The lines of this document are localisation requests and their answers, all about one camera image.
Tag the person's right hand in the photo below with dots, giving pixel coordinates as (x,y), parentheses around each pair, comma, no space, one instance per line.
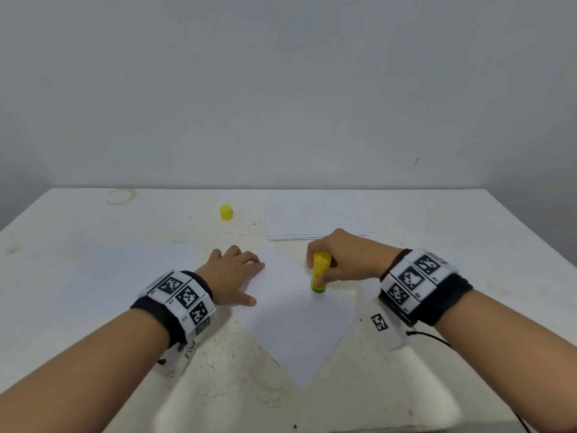
(356,255)

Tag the person's left hand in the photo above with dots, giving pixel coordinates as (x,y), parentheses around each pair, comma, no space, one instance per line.
(227,277)

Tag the yellow glue stick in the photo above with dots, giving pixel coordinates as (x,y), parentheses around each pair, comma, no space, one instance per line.
(320,275)

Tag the glued white paper sheet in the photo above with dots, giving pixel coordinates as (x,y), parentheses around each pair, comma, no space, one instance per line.
(302,342)
(311,214)

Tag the yellow glue cap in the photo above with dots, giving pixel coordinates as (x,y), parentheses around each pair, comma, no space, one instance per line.
(226,212)

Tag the stack of white paper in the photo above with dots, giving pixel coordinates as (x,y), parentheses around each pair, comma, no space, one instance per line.
(487,264)
(126,279)

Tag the person's left forearm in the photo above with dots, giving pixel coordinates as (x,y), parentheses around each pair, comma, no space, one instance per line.
(77,379)

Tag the person's right forearm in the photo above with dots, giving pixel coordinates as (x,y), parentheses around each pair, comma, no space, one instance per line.
(514,361)

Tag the black marker wristband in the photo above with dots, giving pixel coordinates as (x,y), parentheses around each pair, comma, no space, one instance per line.
(173,306)
(425,286)

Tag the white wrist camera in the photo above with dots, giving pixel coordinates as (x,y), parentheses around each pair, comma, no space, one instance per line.
(178,358)
(386,327)

